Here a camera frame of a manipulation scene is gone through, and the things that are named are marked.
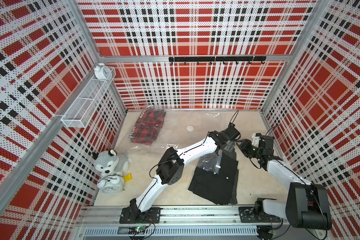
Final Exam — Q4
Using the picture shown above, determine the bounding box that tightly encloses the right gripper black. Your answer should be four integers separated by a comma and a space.
235, 138, 263, 160

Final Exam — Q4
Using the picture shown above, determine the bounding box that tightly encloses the clear plastic vacuum bag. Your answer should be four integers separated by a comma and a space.
118, 106, 237, 176

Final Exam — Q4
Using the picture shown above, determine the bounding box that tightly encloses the red black plaid shirt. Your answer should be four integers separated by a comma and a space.
129, 108, 166, 146

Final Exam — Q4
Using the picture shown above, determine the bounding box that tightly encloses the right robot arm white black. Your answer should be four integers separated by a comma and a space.
238, 134, 332, 231

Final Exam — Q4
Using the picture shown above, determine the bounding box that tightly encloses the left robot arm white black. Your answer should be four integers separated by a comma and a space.
129, 123, 241, 219

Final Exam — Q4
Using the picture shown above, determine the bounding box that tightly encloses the yellow small block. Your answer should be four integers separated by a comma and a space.
124, 174, 132, 182

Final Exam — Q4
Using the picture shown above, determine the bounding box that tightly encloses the grey husky plush toy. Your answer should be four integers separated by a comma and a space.
92, 149, 130, 178

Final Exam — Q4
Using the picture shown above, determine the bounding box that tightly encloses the white alarm clock on floor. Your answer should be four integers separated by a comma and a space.
97, 175, 125, 195

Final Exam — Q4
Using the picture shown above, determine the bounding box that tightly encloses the white alarm clock on shelf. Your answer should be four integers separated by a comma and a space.
94, 63, 112, 80

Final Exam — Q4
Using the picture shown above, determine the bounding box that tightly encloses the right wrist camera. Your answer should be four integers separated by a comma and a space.
252, 133, 266, 148

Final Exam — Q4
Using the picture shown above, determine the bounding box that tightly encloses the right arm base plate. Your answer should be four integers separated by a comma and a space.
239, 206, 282, 223

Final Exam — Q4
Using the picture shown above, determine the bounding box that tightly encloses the black hook rail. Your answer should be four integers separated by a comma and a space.
169, 56, 267, 63

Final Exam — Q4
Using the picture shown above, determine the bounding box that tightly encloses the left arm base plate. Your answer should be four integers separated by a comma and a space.
119, 207, 162, 224

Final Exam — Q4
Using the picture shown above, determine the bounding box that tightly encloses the electronics board with cables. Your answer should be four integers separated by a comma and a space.
117, 226, 156, 240

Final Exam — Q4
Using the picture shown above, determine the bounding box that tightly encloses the white wire mesh shelf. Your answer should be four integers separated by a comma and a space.
62, 67, 116, 129

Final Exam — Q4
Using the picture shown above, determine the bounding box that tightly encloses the aluminium mounting rail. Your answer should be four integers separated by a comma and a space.
77, 205, 281, 227

